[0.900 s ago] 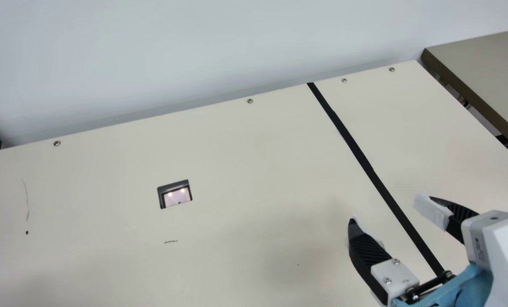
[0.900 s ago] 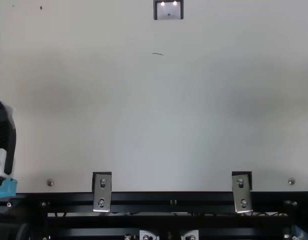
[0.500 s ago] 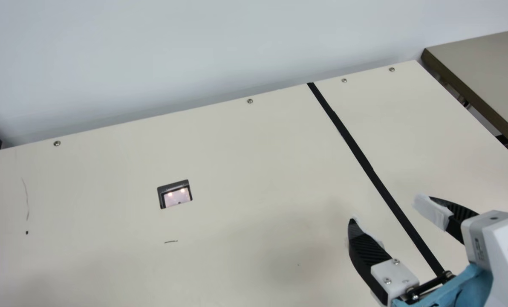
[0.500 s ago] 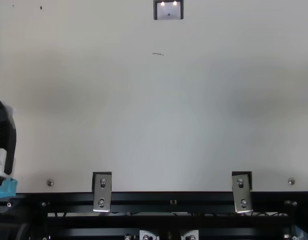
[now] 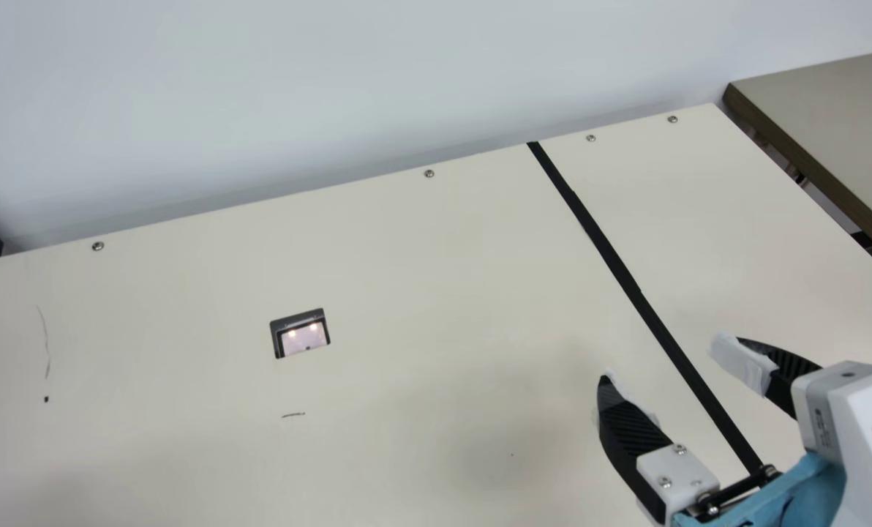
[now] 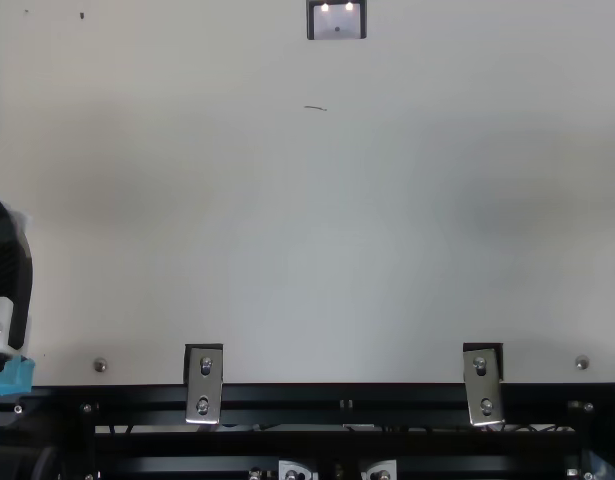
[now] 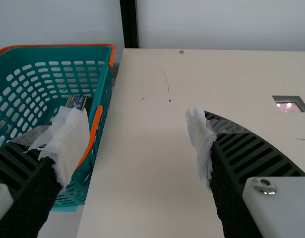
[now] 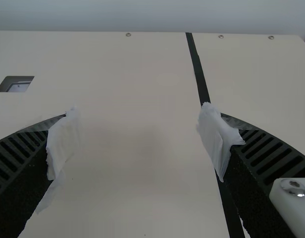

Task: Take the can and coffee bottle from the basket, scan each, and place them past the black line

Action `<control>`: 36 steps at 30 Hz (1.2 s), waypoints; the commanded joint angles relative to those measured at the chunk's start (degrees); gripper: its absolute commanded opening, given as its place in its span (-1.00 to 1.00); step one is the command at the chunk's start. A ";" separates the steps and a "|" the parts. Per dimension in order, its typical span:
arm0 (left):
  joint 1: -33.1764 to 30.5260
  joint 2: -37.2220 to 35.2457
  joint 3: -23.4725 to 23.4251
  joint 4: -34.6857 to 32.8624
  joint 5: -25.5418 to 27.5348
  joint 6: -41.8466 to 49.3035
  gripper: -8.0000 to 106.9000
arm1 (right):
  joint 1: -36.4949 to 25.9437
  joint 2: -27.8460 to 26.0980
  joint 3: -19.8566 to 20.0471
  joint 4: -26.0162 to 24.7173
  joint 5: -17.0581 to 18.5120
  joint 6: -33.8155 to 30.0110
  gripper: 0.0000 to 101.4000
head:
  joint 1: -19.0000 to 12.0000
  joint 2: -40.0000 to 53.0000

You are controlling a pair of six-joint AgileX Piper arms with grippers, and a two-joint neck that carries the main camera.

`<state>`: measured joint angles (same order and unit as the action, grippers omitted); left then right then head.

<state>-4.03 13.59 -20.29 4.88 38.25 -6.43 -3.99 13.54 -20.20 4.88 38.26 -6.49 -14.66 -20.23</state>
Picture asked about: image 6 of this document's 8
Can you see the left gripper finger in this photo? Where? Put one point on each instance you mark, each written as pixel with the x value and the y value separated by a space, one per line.
pixel 17 280

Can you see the small square scanner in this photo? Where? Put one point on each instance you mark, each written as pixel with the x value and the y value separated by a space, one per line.
pixel 337 20

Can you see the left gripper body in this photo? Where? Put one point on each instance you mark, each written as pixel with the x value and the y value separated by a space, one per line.
pixel 14 375

